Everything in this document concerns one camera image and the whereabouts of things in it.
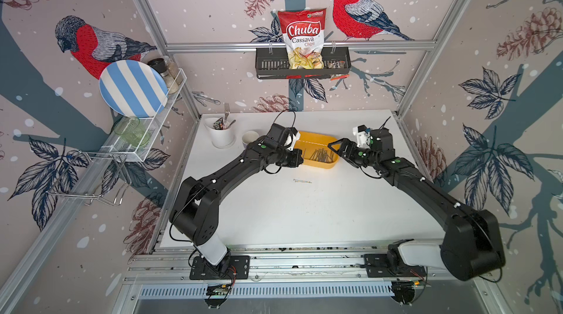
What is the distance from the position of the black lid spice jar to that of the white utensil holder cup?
0.23 m

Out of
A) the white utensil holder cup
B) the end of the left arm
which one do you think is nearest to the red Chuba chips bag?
the end of the left arm

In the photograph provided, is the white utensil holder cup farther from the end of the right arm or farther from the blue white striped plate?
the end of the right arm

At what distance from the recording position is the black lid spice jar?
0.81m

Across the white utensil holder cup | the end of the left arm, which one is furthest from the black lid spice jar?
the end of the left arm

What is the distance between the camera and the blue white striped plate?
684 mm

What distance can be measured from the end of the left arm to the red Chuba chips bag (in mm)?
304

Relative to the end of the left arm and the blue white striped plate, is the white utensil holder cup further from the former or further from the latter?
the end of the left arm

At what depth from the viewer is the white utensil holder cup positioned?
1.01 metres

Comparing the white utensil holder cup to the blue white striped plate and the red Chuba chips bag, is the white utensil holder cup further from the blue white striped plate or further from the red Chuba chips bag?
the red Chuba chips bag

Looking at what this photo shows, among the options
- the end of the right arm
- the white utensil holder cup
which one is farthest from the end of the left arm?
the white utensil holder cup

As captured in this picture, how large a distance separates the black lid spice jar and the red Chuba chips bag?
473mm

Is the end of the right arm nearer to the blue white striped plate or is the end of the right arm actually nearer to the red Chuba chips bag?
the red Chuba chips bag

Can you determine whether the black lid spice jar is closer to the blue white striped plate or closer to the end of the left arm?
the blue white striped plate

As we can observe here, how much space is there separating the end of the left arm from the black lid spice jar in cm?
45
